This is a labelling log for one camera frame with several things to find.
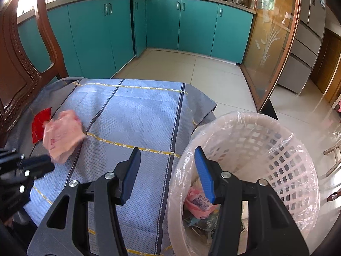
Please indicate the white lattice waste basket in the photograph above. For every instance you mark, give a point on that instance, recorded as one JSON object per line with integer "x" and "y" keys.
{"x": 229, "y": 122}

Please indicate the wooden low table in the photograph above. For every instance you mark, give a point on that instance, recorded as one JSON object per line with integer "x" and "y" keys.
{"x": 334, "y": 160}

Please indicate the white toothpaste box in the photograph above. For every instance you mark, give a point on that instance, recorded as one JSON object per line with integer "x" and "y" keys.
{"x": 245, "y": 224}

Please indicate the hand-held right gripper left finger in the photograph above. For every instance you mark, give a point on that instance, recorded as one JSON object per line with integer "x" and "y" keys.
{"x": 130, "y": 176}

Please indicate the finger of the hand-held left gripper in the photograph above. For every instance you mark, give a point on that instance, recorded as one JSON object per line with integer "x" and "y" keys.
{"x": 8, "y": 156}
{"x": 37, "y": 166}

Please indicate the teal lower cabinets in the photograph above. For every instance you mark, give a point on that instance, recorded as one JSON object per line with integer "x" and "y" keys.
{"x": 186, "y": 24}

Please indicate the pink printed bag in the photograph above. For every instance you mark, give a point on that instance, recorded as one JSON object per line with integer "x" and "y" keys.
{"x": 65, "y": 136}

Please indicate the etched glass sliding door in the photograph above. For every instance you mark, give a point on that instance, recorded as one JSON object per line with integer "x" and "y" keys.
{"x": 271, "y": 37}

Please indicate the blue checked blanket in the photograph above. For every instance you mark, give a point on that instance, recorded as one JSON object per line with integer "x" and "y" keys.
{"x": 133, "y": 112}

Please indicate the red wrapper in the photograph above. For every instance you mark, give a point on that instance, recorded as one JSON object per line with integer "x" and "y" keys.
{"x": 40, "y": 125}

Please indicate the clear printed plastic bag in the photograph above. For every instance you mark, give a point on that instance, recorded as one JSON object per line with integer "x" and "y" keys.
{"x": 202, "y": 224}

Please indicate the translucent pink plastic bag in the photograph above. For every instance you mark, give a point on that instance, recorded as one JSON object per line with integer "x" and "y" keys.
{"x": 199, "y": 202}

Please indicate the wooden door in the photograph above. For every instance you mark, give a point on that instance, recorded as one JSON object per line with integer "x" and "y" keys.
{"x": 327, "y": 66}

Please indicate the carved wooden chair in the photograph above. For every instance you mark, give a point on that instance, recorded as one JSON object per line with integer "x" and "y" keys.
{"x": 24, "y": 58}

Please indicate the white plastic mesh waste basket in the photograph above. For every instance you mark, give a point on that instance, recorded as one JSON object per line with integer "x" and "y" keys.
{"x": 279, "y": 160}

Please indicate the pink cloth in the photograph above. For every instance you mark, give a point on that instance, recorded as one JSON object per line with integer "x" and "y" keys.
{"x": 339, "y": 106}

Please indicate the silver refrigerator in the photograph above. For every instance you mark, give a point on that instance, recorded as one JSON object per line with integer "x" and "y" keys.
{"x": 303, "y": 40}

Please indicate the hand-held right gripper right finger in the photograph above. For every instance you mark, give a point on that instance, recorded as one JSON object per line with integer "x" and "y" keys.
{"x": 204, "y": 176}

